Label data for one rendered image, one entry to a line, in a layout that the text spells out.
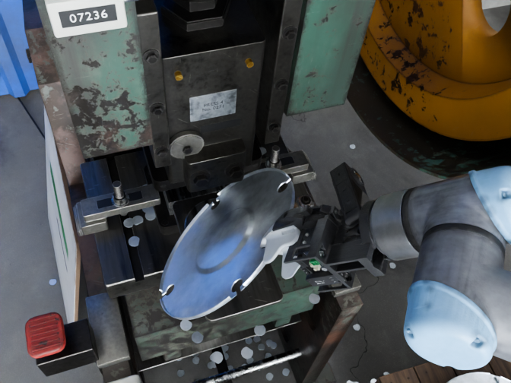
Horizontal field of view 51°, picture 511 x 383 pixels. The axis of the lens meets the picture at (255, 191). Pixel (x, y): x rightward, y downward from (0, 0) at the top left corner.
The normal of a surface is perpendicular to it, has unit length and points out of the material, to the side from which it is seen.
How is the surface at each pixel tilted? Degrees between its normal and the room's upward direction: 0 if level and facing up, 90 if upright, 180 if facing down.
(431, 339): 88
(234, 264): 50
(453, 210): 39
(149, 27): 90
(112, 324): 0
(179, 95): 90
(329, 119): 0
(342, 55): 90
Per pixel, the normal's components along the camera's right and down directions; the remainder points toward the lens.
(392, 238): -0.62, 0.36
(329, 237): 0.67, -0.22
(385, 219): -0.74, -0.16
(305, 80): 0.32, 0.79
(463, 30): -0.94, 0.23
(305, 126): 0.07, -0.56
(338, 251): -0.67, -0.60
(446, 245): -0.47, -0.68
